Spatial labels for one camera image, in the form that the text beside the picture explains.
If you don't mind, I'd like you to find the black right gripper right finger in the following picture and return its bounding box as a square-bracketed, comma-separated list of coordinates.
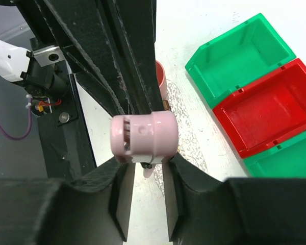
[162, 154, 306, 244]

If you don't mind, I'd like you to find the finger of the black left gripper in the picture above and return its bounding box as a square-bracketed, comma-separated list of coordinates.
[111, 1, 164, 114]
[36, 1, 134, 116]

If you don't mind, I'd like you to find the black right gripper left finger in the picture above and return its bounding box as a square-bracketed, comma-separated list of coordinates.
[0, 158, 135, 244]

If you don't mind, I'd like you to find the pink plastic cup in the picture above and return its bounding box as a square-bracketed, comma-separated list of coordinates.
[156, 60, 167, 100]

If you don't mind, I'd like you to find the white toothbrush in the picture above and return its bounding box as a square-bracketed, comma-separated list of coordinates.
[110, 111, 179, 178]

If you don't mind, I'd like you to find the clear textured glass tray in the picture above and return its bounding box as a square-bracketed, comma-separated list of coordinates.
[152, 78, 209, 199]

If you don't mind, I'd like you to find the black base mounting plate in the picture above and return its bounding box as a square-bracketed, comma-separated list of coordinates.
[29, 37, 97, 181]

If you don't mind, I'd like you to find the left green plastic bin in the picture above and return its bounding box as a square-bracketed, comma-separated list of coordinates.
[185, 13, 296, 108]

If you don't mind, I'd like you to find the green plastic bin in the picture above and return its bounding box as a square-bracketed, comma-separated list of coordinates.
[243, 131, 306, 178]
[185, 13, 296, 108]

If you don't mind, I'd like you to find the right green plastic bin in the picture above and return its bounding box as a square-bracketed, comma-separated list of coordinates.
[243, 131, 306, 178]

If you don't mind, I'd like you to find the red plastic bin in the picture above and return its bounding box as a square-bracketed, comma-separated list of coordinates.
[213, 59, 306, 159]

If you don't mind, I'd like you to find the left brown tray handle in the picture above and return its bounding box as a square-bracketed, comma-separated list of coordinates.
[163, 100, 171, 111]

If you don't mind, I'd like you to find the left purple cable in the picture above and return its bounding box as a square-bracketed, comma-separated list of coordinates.
[0, 95, 33, 141]

